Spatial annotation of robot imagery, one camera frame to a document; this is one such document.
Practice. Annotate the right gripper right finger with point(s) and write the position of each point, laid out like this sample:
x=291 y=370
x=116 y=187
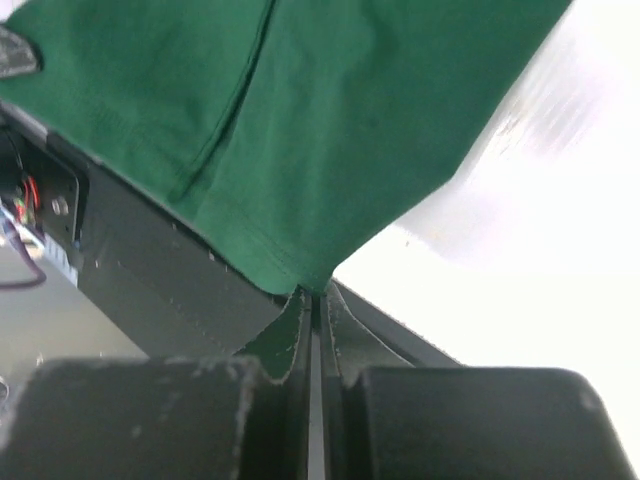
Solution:
x=396 y=408

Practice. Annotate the dark green t-shirt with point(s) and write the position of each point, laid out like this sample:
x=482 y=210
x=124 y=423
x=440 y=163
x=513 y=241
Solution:
x=285 y=133

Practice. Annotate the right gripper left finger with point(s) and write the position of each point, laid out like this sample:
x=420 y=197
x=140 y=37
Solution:
x=241 y=417

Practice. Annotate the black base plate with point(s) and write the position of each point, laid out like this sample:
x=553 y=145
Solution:
x=148 y=286

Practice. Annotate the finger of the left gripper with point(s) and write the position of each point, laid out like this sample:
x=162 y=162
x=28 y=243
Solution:
x=19 y=56

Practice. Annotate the left white cable duct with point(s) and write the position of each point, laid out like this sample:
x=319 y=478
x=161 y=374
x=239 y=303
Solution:
x=50 y=249

